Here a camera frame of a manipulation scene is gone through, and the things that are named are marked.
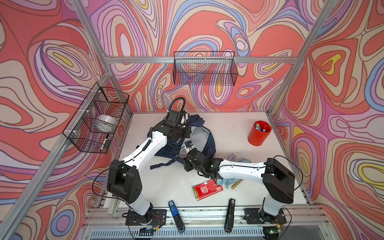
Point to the black wire basket on rear wall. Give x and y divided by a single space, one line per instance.
205 68

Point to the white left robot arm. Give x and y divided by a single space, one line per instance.
124 180

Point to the silver tape roll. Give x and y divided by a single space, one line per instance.
105 124

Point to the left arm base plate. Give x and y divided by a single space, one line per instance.
153 218

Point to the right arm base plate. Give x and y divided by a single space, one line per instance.
258 216

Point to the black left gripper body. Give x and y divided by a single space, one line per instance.
182 132

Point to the navy blue backpack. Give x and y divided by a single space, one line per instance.
201 137

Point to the light blue pencil case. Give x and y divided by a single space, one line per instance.
228 182

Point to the blue stapler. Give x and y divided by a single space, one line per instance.
177 217

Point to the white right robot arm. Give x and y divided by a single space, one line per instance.
276 178

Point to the wooden pencil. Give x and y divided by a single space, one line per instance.
236 184

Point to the clear plastic pen box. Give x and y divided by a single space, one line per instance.
231 157

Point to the red packet with white label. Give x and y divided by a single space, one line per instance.
206 189

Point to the black wire basket on left wall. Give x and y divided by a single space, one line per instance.
100 114

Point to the black wire basket on wall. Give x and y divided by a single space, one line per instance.
100 114
205 68

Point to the black stapler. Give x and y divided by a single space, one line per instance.
229 222

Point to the red pen cup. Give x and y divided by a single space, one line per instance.
259 132

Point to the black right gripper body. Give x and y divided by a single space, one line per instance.
189 166

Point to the black marker in left basket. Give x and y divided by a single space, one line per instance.
104 143

